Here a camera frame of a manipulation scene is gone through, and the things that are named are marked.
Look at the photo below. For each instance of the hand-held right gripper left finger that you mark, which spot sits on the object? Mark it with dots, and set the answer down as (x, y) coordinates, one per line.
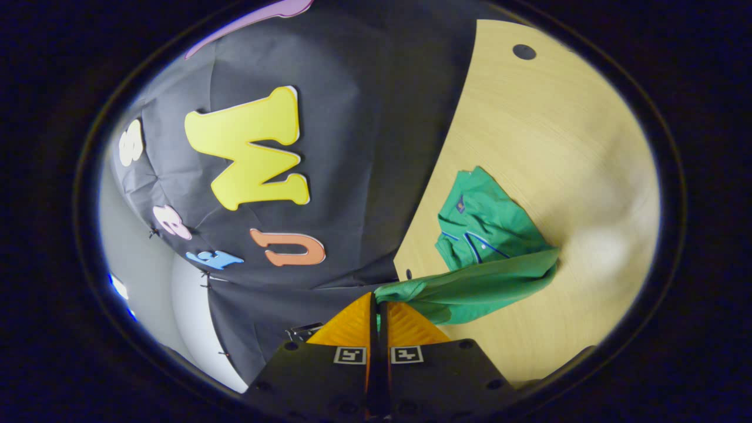
(317, 382)

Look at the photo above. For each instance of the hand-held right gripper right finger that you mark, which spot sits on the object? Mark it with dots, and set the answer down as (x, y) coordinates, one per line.
(435, 382)

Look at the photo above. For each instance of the green T-shirt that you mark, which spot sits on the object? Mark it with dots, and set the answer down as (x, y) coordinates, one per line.
(487, 235)

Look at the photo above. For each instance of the black backdrop cloth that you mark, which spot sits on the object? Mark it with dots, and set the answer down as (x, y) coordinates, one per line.
(364, 147)

